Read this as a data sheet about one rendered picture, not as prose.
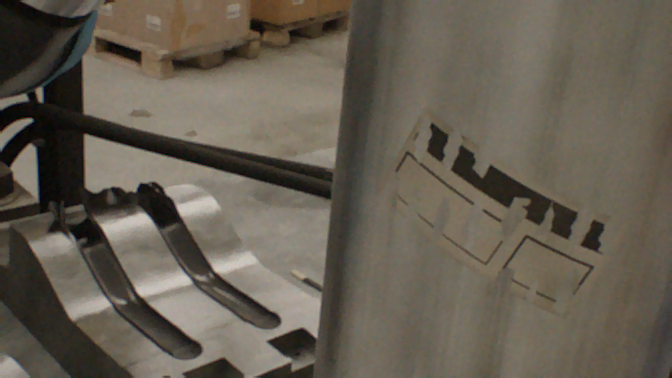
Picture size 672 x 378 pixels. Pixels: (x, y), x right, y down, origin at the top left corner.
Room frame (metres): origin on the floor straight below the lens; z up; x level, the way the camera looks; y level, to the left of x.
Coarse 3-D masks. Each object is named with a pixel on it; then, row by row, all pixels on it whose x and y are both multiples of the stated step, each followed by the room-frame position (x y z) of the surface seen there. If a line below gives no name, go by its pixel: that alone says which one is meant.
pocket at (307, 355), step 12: (276, 336) 0.84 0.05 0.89; (288, 336) 0.85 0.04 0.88; (300, 336) 0.86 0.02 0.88; (312, 336) 0.85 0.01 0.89; (276, 348) 0.84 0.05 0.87; (288, 348) 0.85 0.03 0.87; (300, 348) 0.86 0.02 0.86; (312, 348) 0.85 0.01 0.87; (300, 360) 0.84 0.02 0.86; (312, 360) 0.82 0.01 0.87
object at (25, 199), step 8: (16, 184) 1.38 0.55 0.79; (24, 192) 1.36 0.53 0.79; (16, 200) 1.32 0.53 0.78; (24, 200) 1.33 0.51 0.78; (32, 200) 1.33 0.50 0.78; (0, 208) 1.29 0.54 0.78; (8, 208) 1.30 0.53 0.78; (16, 208) 1.31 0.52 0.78; (24, 208) 1.32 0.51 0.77; (32, 208) 1.33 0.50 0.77; (0, 216) 1.29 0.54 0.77; (8, 216) 1.30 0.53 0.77; (16, 216) 1.31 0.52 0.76; (24, 216) 1.32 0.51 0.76; (32, 216) 1.33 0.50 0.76
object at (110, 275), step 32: (128, 192) 1.04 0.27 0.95; (160, 192) 1.07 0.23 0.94; (64, 224) 0.96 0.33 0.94; (96, 224) 0.98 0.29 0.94; (160, 224) 1.06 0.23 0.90; (96, 256) 0.94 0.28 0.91; (192, 256) 1.00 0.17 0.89; (128, 288) 0.91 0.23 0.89; (224, 288) 0.95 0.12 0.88; (128, 320) 0.85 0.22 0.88; (160, 320) 0.86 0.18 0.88; (256, 320) 0.88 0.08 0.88; (192, 352) 0.80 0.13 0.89
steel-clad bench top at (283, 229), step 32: (320, 160) 1.60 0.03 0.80; (224, 192) 1.41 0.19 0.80; (256, 192) 1.42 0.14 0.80; (288, 192) 1.43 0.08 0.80; (0, 224) 1.20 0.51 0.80; (256, 224) 1.29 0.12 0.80; (288, 224) 1.31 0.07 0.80; (320, 224) 1.32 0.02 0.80; (256, 256) 1.19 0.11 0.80; (288, 256) 1.20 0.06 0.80; (320, 256) 1.21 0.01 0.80; (0, 320) 0.95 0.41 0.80; (32, 352) 0.89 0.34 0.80
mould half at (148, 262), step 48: (192, 192) 1.10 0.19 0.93; (0, 240) 1.05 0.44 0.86; (48, 240) 0.93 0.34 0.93; (144, 240) 0.98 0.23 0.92; (240, 240) 1.04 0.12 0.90; (0, 288) 0.99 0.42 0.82; (48, 288) 0.88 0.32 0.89; (96, 288) 0.89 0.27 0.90; (144, 288) 0.92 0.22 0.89; (192, 288) 0.94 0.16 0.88; (240, 288) 0.95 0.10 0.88; (288, 288) 0.95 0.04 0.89; (48, 336) 0.89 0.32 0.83; (96, 336) 0.81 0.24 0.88; (144, 336) 0.82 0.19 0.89; (192, 336) 0.83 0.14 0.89; (240, 336) 0.83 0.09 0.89
